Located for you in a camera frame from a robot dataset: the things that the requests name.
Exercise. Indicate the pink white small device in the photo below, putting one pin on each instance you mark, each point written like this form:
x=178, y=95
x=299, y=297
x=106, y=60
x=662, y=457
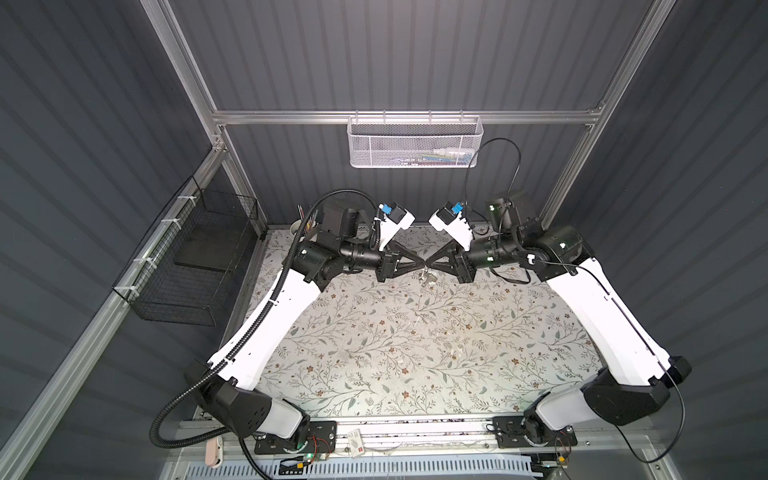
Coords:
x=213, y=457

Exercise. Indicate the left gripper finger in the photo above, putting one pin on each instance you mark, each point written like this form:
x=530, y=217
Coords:
x=404, y=269
x=408, y=255

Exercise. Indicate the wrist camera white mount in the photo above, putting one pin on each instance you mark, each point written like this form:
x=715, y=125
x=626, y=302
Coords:
x=450, y=219
x=390, y=220

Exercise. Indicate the black wire basket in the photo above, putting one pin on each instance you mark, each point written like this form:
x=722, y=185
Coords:
x=193, y=273

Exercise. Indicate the silver metal key holder plate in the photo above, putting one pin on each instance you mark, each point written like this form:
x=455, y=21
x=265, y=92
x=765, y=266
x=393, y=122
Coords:
x=428, y=278

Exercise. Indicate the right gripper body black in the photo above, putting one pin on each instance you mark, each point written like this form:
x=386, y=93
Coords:
x=464, y=262

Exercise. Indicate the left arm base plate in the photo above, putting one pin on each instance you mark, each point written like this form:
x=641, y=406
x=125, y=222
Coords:
x=316, y=437

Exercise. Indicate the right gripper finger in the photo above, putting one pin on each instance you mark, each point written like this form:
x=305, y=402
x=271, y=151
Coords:
x=444, y=256
x=445, y=268

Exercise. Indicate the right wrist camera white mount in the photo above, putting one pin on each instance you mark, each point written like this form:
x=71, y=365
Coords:
x=450, y=219

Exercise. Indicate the pens in mug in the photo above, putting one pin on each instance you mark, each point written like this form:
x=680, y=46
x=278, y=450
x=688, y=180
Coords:
x=309, y=216

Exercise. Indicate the white mug pen holder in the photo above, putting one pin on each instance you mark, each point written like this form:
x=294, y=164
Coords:
x=297, y=228

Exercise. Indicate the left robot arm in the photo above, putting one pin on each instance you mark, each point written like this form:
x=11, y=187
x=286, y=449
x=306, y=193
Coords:
x=330, y=248

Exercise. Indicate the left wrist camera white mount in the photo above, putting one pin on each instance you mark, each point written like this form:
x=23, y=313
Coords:
x=390, y=220

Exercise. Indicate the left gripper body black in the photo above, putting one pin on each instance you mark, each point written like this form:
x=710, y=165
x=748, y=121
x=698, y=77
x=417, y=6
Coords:
x=384, y=265

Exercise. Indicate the small white tag device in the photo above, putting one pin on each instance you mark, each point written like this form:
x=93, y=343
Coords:
x=355, y=445

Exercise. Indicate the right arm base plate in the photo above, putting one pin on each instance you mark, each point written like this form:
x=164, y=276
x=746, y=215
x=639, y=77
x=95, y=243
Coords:
x=517, y=431

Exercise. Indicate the white wire mesh basket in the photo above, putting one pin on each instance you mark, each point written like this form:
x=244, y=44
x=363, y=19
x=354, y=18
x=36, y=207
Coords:
x=420, y=143

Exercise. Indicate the white ribbed cable duct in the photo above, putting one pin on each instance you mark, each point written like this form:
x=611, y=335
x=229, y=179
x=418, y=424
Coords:
x=472, y=466

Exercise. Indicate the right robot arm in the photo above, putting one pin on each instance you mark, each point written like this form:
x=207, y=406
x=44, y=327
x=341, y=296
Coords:
x=638, y=375

